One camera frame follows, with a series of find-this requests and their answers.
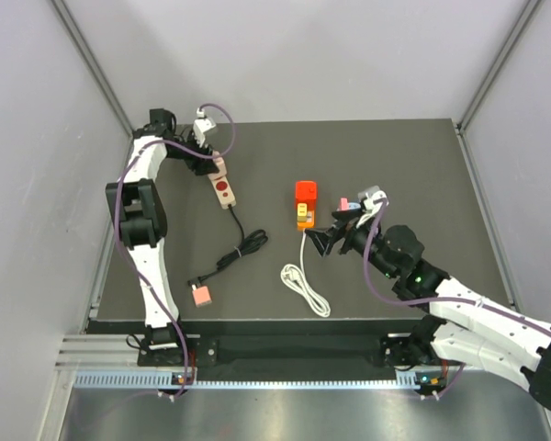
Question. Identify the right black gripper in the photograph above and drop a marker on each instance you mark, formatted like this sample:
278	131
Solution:
323	239

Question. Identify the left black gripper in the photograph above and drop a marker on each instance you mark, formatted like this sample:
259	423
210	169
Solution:
202	165

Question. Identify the pink square adapter plug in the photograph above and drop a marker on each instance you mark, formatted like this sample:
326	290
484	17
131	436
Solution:
344	204

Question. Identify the orange power strip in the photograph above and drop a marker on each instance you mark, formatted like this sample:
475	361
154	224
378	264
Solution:
312	207

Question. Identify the yellow cube charger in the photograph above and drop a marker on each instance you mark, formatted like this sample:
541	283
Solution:
303	213

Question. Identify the salmon pink plug adapter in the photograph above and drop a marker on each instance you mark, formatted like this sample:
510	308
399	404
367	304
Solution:
201	296

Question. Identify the pink cube adapter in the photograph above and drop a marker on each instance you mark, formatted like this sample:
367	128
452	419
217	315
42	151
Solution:
220	167

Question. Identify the beige red power strip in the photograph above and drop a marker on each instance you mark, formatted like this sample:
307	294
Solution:
224	192

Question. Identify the red plug adapter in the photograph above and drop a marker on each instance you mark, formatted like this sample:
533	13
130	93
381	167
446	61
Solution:
306	192

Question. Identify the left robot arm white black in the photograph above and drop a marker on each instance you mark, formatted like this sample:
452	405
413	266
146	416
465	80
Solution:
139	220

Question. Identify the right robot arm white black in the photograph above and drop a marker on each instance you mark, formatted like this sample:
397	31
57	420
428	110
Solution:
460	325

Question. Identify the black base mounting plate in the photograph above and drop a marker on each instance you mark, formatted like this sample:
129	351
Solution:
368	350

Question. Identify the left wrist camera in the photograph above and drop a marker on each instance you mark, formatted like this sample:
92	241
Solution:
203	126

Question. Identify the grey slotted cable duct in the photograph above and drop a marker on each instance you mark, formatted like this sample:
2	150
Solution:
168	380

